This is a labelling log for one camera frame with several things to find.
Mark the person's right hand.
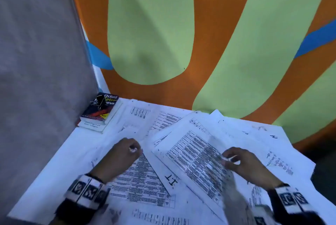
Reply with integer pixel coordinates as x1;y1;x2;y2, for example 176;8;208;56
222;147;284;191

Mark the person's left hand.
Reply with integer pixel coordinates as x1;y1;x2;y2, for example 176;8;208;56
89;138;144;183

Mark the black binder clip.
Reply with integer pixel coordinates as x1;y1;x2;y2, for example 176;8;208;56
90;96;105;111

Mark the printed sheets spread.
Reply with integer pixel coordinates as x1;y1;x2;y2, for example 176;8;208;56
86;99;317;225

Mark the white book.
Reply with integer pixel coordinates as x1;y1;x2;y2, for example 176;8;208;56
77;101;124;133

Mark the dark paperback book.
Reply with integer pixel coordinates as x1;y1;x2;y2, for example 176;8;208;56
80;92;120;124

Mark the grey partition board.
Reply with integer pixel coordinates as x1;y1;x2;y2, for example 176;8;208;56
0;0;99;217

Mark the white wrist camera unit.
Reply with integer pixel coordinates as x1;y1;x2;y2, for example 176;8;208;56
253;205;275;225

